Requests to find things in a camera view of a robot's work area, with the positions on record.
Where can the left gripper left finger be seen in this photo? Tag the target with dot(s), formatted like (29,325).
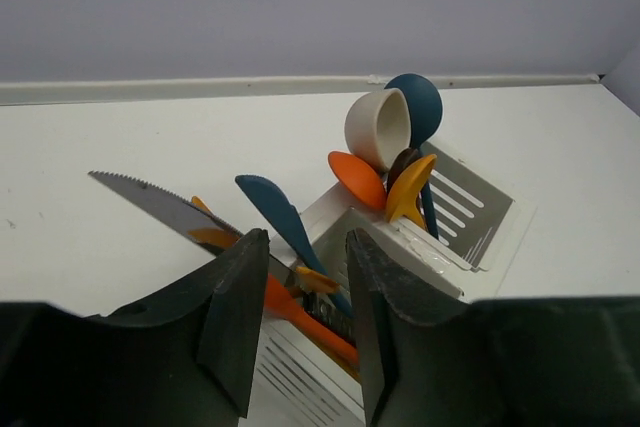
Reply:
(181,356)

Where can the red-orange plastic knife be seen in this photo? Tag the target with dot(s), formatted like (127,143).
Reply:
(279,303)

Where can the white slotted utensil caddy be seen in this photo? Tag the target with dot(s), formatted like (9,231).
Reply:
(481,223)

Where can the aluminium table rail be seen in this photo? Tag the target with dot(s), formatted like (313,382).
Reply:
(79,92)

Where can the orange plastic spoon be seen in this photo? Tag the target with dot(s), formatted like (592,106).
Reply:
(359,178)

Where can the beige plastic spoon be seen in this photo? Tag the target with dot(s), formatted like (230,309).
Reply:
(377,127)

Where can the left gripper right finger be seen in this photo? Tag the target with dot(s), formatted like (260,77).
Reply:
(428,359)

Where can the dark blue plastic knife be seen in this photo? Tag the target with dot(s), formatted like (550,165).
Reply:
(293,246)

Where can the steel knife dark handle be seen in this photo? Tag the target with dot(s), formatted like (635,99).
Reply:
(179,214)

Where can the yellow-orange plastic knife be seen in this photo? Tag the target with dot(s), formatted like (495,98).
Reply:
(223,235)

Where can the blue plastic spoon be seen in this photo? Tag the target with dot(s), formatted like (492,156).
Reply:
(424,103)

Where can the yellow plastic knife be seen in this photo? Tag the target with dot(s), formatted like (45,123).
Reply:
(313,281)

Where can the yellow plastic spoon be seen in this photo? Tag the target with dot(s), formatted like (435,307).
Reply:
(402,199)

